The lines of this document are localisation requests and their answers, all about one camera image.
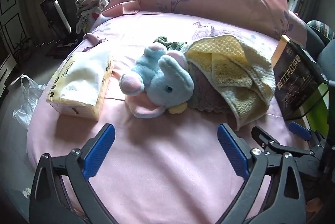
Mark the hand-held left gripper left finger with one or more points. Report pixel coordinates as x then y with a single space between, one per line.
100 152

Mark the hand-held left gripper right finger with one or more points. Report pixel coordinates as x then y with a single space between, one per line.
233 152

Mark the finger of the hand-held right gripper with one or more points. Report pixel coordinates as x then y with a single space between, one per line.
299 131
272 145

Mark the cream knitted towel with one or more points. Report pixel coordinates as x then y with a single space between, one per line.
251 98

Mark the purple towel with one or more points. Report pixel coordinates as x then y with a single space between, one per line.
201 85

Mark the pink plush toy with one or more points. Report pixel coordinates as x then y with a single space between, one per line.
162 80

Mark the yellow waffle towel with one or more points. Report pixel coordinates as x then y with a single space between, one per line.
217 53

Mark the green knitted cloth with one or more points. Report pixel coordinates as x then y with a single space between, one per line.
172 43

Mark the black and gold box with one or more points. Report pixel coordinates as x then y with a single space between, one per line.
293 77

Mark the pink floral bedsheet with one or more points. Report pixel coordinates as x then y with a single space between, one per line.
162 166

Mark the large yellow tissue pack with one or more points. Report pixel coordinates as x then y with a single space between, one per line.
78 82

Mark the grey sofa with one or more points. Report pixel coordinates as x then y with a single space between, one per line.
324 56

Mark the white plastic bag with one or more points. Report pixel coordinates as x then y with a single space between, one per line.
27 103

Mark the striped cushion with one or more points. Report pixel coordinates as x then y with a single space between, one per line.
323 27

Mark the pile of clothes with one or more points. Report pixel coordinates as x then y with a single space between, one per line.
91 4

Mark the dark panelled cabinet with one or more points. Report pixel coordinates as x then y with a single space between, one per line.
11 30

